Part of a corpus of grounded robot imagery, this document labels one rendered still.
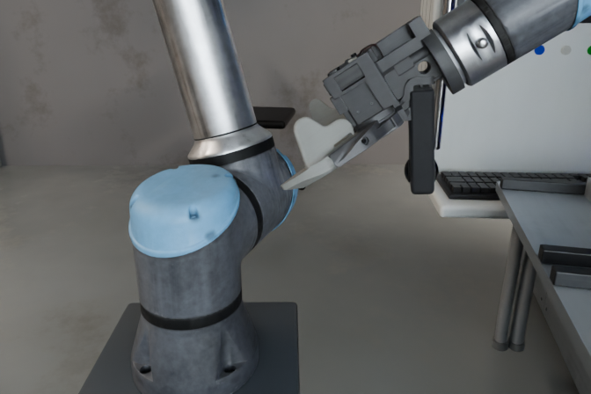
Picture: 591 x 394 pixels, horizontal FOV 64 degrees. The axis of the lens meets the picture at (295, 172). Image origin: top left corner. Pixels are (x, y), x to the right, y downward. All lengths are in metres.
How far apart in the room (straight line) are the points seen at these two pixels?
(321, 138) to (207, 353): 0.26
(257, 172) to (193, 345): 0.21
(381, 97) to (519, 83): 0.82
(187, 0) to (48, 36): 3.60
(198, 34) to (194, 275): 0.28
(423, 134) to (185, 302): 0.30
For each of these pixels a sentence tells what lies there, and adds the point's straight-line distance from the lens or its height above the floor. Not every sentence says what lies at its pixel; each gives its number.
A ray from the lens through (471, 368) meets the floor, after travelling 1.92.
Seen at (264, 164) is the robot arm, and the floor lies 1.01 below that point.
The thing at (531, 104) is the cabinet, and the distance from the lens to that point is 1.30.
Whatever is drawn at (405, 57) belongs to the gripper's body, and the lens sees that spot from 0.49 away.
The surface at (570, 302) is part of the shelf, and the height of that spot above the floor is 0.88.
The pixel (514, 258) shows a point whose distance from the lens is 1.57.
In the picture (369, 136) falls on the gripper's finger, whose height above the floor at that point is 1.08.
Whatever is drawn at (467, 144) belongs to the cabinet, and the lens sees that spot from 1.27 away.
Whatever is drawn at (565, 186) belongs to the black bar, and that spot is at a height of 0.89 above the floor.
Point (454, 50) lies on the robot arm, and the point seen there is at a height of 1.16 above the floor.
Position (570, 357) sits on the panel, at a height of 0.13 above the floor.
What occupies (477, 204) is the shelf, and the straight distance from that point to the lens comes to 1.09.
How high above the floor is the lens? 1.19
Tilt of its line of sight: 19 degrees down
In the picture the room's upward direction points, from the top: straight up
